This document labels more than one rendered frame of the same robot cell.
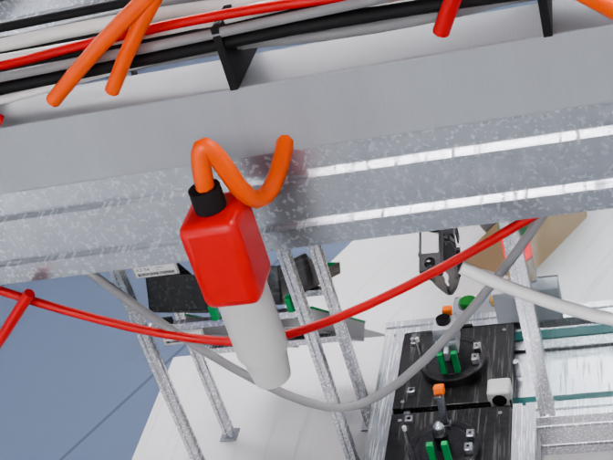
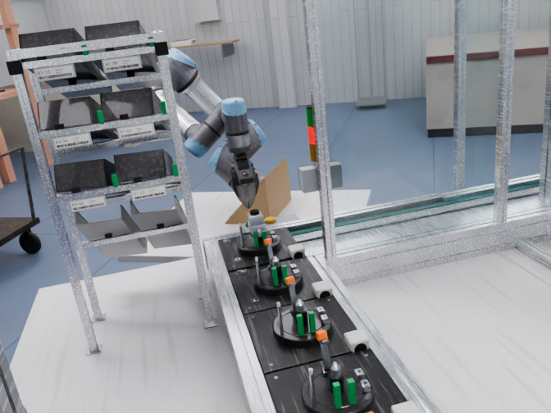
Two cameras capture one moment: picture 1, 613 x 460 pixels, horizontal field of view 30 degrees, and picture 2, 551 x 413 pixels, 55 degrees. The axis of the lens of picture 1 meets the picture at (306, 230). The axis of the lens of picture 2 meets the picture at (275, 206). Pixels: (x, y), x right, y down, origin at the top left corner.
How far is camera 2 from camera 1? 107 cm
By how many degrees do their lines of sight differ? 29
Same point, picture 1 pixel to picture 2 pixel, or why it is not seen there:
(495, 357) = (284, 240)
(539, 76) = not seen: outside the picture
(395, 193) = not seen: outside the picture
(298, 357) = (137, 274)
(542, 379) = (330, 229)
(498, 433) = (307, 268)
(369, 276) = not seen: hidden behind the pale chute
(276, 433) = (135, 311)
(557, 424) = (337, 265)
